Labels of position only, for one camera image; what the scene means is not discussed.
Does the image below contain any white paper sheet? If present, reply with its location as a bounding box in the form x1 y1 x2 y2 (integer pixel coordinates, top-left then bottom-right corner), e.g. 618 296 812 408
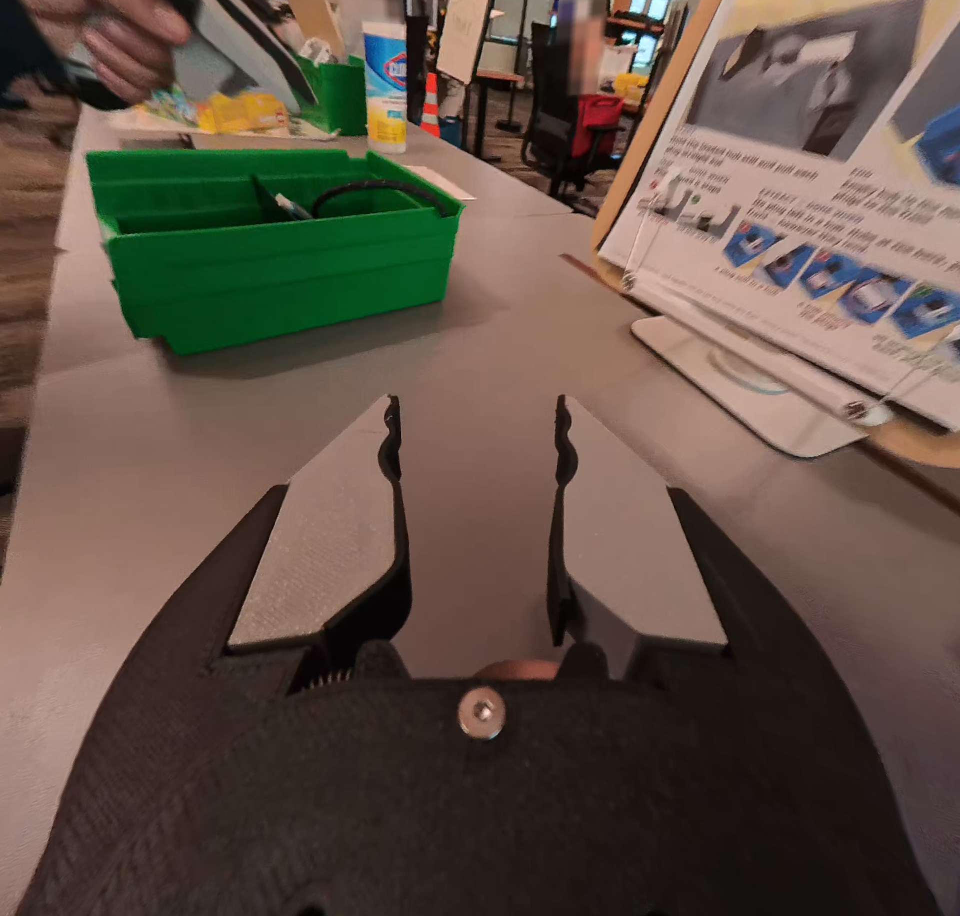
403 164 479 203

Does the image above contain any person's left hand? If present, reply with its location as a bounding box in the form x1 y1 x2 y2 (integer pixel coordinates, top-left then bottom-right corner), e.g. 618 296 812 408
7 0 195 107

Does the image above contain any wooden document board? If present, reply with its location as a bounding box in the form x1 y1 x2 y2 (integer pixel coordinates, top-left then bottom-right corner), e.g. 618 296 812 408
591 0 960 469

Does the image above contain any green plastic bin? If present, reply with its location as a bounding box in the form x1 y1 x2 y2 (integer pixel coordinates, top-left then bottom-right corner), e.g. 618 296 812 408
84 147 465 357

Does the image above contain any yellow snack box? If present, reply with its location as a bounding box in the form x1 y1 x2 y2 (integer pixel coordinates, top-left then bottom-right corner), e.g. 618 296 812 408
135 85 292 136

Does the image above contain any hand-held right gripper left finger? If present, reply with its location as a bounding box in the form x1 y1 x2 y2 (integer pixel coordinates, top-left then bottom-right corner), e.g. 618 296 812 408
227 395 414 649

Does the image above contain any black office chair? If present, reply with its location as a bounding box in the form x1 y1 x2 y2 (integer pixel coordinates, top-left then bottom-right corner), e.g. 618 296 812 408
519 20 630 199

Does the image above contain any orange traffic cone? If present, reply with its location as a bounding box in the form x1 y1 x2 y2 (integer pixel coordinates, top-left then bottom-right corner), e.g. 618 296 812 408
418 71 444 139

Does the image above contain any white handwritten sign board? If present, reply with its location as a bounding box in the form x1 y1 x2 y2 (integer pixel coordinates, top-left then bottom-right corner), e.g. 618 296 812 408
435 0 501 86

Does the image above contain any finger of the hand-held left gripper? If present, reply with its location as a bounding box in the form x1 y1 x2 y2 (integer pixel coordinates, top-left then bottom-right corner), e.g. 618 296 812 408
196 0 320 115

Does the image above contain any printed instruction sheet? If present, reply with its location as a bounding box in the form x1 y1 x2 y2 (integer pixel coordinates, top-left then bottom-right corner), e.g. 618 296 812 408
600 0 960 431

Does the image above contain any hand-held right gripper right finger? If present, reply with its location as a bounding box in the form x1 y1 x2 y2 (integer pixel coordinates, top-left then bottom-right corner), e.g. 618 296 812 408
546 395 729 679

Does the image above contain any white wipes canister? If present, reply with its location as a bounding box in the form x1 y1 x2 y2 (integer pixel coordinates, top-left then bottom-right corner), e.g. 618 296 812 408
361 20 410 155

